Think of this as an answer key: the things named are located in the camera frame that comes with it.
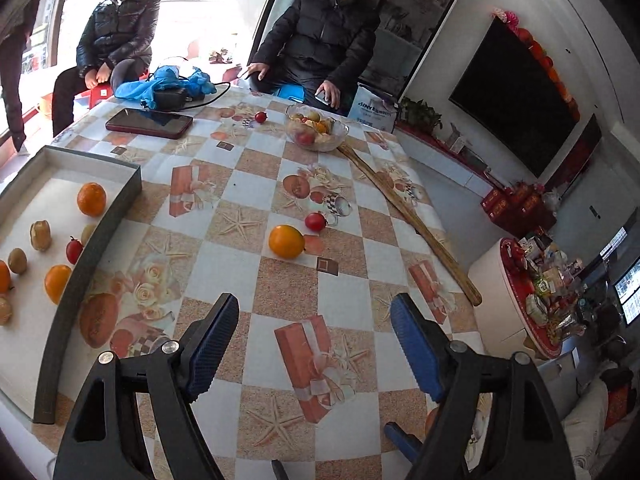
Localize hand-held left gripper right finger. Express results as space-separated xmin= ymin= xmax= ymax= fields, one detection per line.
xmin=390 ymin=292 xmax=576 ymax=480

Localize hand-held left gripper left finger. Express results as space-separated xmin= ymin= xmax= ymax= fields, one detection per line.
xmin=52 ymin=293 xmax=240 ymax=480

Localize grey box with white interior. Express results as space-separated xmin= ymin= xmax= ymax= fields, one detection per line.
xmin=0 ymin=145 xmax=143 ymax=425

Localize patterned tablecloth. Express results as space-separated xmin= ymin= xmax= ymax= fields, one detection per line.
xmin=30 ymin=87 xmax=488 ymax=480

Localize round white side table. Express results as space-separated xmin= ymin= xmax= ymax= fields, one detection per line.
xmin=467 ymin=237 xmax=551 ymax=361

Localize orange with green patch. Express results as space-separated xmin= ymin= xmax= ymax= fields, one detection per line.
xmin=268 ymin=225 xmax=306 ymax=260

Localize red tray of snacks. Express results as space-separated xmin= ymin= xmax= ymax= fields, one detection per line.
xmin=500 ymin=230 xmax=601 ymax=361

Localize long wooden stick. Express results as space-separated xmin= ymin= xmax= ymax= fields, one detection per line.
xmin=337 ymin=144 xmax=483 ymax=307

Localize stack of red gift boxes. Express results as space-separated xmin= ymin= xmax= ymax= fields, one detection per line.
xmin=480 ymin=182 xmax=558 ymax=233

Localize low television stand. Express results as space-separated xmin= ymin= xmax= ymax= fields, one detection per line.
xmin=395 ymin=122 xmax=501 ymax=201

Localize glass fruit bowl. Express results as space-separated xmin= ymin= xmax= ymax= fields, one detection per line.
xmin=284 ymin=104 xmax=350 ymax=153

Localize smartphone in red case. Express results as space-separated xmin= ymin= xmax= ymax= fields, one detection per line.
xmin=105 ymin=108 xmax=194 ymax=140

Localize potted green plant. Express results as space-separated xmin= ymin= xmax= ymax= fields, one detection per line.
xmin=397 ymin=97 xmax=443 ymax=136

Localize white plastic bag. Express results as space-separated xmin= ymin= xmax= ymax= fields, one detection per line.
xmin=347 ymin=85 xmax=398 ymax=133

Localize black charger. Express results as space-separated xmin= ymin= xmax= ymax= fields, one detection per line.
xmin=152 ymin=87 xmax=193 ymax=111

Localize blue cloth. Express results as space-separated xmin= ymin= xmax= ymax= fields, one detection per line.
xmin=114 ymin=66 xmax=218 ymax=110

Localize black television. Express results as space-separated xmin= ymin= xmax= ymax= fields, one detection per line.
xmin=448 ymin=17 xmax=583 ymax=178

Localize red stool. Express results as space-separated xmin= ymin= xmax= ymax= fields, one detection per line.
xmin=75 ymin=67 xmax=151 ymax=108

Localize red hanging decorations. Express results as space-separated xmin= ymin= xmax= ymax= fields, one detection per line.
xmin=492 ymin=7 xmax=581 ymax=121

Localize white display cabinet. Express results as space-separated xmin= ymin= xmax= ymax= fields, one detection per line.
xmin=360 ymin=0 xmax=476 ymax=101

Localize black cable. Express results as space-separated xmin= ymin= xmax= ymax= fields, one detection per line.
xmin=187 ymin=80 xmax=232 ymax=111

